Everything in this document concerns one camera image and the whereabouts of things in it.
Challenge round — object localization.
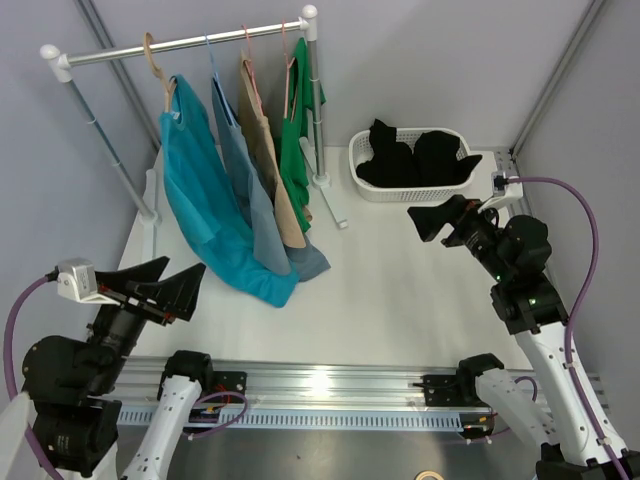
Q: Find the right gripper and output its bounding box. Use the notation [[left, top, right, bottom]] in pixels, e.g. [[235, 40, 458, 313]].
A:
[[407, 195, 512, 283]]

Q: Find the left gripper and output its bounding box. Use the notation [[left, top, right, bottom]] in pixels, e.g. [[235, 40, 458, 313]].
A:
[[86, 254, 204, 391]]

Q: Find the teal t shirt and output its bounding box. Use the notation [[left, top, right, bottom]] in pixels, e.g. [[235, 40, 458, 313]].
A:
[[159, 75, 299, 308]]

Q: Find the grey blue t shirt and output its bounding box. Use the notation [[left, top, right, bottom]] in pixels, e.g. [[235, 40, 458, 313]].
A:
[[211, 79, 330, 282]]

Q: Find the light blue wire hanger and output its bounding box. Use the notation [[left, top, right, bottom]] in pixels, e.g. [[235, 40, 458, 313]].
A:
[[205, 38, 238, 127]]

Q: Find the beige wooden hanger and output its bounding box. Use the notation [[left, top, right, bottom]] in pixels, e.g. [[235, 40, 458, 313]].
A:
[[142, 32, 177, 113]]

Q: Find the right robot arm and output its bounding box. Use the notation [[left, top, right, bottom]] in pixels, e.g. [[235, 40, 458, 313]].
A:
[[408, 195, 639, 479]]

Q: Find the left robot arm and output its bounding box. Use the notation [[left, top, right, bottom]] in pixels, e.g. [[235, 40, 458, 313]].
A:
[[3, 256, 206, 479]]

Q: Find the green t shirt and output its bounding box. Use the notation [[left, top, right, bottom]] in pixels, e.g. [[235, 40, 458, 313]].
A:
[[279, 38, 313, 233]]

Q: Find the beige t shirt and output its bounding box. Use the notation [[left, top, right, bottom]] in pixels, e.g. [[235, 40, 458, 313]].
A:
[[238, 51, 307, 249]]

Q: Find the black garment in basket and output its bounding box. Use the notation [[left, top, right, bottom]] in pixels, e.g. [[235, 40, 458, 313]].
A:
[[356, 119, 483, 188]]

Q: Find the white plastic laundry basket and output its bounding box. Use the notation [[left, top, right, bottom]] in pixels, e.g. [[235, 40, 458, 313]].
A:
[[348, 127, 474, 203]]

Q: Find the white metal clothes rack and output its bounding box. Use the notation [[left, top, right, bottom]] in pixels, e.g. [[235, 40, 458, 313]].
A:
[[40, 5, 348, 262]]

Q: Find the tape roll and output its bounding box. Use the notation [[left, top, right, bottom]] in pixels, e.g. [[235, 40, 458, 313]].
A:
[[414, 470, 444, 480]]

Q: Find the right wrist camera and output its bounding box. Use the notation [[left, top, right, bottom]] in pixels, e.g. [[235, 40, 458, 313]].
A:
[[479, 172, 524, 212]]

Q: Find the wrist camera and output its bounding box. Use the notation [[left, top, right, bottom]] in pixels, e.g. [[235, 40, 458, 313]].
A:
[[56, 258, 118, 305], [479, 172, 524, 212]]

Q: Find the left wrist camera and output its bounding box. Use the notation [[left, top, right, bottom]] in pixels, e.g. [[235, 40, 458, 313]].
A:
[[56, 258, 118, 305]]

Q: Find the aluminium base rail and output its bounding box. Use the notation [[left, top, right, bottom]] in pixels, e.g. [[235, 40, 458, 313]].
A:
[[117, 355, 611, 414]]

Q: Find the slotted cable duct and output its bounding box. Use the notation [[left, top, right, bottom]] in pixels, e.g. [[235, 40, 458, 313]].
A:
[[115, 408, 494, 431]]

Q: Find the pink wire hanger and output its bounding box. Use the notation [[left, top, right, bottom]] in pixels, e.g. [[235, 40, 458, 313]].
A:
[[281, 23, 295, 120], [242, 24, 265, 118]]

